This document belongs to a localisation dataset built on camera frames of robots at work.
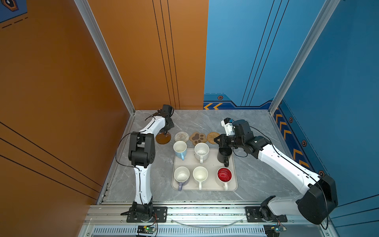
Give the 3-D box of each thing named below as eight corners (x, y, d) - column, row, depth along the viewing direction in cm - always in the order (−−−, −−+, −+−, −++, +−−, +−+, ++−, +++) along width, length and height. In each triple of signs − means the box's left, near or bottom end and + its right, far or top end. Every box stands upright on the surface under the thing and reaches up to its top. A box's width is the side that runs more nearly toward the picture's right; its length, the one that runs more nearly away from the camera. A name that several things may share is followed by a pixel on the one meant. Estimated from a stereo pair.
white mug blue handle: (173, 164, 92) (171, 156, 85) (175, 148, 100) (173, 140, 92) (186, 164, 92) (185, 156, 85) (187, 148, 100) (186, 140, 92)
